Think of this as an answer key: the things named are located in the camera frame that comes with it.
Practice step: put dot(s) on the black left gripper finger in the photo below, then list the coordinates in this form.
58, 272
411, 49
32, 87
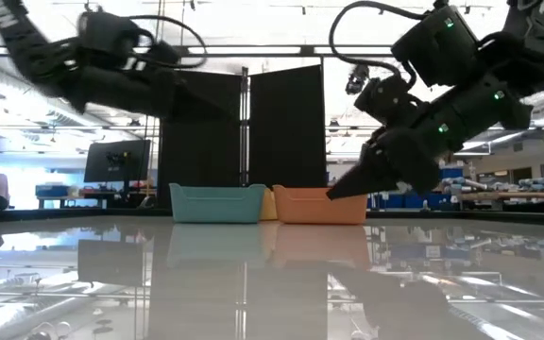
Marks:
196, 99
196, 115

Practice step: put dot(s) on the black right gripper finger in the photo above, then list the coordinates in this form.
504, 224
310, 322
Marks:
376, 181
362, 165

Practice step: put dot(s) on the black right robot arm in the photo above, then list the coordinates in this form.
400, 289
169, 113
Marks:
536, 52

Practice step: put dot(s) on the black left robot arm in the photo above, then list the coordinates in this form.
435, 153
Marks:
17, 38

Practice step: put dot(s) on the blue storage bin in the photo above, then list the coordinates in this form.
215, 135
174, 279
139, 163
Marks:
451, 174
392, 201
435, 201

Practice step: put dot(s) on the black partition panel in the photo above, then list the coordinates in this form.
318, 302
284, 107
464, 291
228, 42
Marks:
206, 156
286, 132

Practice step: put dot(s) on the black partition pole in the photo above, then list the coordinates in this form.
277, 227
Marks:
244, 132

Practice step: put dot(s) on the orange plastic bin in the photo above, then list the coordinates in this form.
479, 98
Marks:
319, 208

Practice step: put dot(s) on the black computer monitor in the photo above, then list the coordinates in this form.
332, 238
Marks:
111, 165

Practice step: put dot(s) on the teal plastic bin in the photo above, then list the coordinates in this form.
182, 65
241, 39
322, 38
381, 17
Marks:
215, 205

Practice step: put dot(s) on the yellow plastic bin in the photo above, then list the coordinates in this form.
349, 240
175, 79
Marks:
268, 208

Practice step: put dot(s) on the dark desk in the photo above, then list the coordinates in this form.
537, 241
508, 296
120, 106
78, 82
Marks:
92, 194

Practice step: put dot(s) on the wooden workbench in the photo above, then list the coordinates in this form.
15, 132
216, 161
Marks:
517, 194

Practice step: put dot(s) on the blue box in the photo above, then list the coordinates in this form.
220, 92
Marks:
52, 191

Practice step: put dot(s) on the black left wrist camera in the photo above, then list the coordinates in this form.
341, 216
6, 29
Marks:
163, 54

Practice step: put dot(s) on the black overhead camera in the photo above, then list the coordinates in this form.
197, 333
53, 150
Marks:
357, 79

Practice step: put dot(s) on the black overhead frame beam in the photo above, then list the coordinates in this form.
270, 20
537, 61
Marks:
307, 49

